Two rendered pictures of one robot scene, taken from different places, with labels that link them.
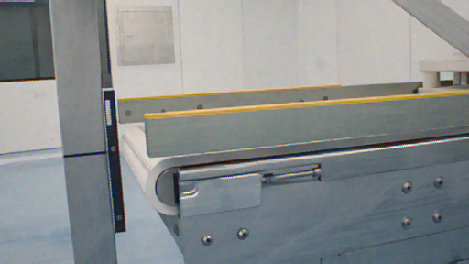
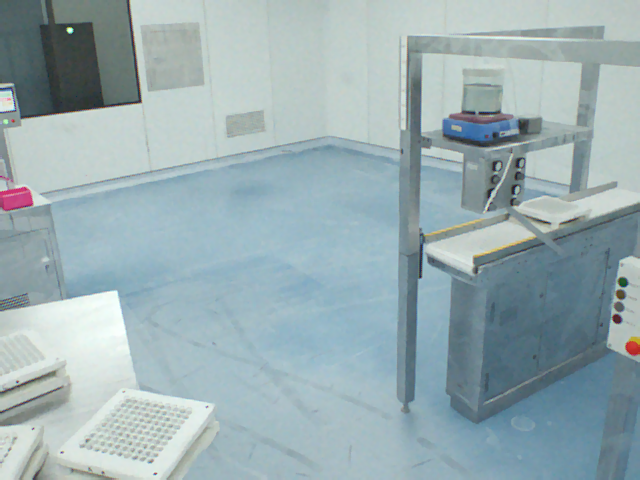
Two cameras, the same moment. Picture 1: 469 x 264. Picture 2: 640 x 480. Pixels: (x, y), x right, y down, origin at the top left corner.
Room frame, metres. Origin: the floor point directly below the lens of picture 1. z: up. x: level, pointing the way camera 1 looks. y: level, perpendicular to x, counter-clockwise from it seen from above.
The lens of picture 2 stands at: (-1.47, 1.09, 1.70)
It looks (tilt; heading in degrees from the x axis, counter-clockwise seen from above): 20 degrees down; 346
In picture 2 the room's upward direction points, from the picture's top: 2 degrees counter-clockwise
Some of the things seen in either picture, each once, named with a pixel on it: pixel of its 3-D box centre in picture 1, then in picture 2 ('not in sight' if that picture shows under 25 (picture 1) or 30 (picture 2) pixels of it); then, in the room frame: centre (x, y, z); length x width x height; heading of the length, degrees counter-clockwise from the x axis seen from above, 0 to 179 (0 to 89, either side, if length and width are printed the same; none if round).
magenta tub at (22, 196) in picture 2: not in sight; (15, 198); (1.98, 1.97, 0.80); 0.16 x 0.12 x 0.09; 115
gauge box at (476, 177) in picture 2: not in sight; (493, 179); (0.41, -0.01, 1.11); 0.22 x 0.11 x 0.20; 108
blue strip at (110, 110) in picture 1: (114, 162); (421, 256); (0.62, 0.17, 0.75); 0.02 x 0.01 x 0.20; 108
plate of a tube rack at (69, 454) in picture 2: not in sight; (138, 432); (-0.38, 1.23, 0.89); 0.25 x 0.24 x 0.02; 149
